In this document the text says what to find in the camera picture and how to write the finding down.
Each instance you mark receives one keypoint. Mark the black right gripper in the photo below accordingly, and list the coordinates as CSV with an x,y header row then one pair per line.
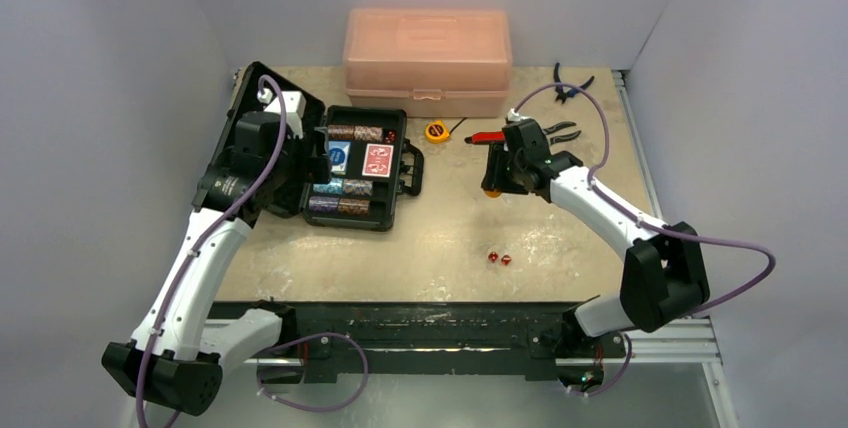
x,y
499,171

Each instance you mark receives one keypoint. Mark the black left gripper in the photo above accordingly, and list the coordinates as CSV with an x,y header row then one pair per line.
x,y
312,169

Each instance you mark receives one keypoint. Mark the blue small blind button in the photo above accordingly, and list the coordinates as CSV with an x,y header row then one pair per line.
x,y
338,153

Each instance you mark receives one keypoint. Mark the blue tan chip stack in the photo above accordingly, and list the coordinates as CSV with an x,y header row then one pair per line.
x,y
357,187

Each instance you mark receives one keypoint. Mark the brown black chip stack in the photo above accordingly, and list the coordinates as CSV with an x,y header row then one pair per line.
x,y
353,207

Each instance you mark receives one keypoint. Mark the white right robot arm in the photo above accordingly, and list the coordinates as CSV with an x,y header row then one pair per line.
x,y
663,277

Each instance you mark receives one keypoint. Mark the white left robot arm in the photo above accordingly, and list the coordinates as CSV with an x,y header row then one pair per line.
x,y
171,360

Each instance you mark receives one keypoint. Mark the black poker set case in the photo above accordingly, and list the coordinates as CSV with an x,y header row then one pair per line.
x,y
251,138

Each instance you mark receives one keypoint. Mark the light blue chip stack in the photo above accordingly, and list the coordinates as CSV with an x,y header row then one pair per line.
x,y
334,187

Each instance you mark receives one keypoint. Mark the blue playing card deck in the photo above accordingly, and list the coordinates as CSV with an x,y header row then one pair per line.
x,y
339,170

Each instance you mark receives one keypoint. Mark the purple chip stack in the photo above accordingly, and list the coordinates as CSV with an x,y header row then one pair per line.
x,y
323,204

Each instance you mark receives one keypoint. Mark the brown chip stack in case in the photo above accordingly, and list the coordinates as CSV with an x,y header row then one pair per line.
x,y
355,133

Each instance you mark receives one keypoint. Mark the yellow tape measure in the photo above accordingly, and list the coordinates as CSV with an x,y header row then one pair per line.
x,y
438,132

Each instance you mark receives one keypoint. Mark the red playing card deck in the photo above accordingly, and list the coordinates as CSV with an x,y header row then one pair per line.
x,y
378,160

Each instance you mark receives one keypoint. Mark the pink plastic toolbox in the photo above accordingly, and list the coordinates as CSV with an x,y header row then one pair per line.
x,y
430,63

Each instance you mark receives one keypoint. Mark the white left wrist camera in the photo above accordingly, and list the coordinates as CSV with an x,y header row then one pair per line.
x,y
292,104

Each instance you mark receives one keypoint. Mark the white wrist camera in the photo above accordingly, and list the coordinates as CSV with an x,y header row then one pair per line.
x,y
514,117
292,104

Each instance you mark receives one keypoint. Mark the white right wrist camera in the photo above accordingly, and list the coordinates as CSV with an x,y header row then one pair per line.
x,y
514,117

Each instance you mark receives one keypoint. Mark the blue handled pliers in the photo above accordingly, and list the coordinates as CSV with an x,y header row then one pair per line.
x,y
564,94

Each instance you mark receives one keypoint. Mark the black table front rail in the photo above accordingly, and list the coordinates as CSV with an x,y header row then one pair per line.
x,y
523,339

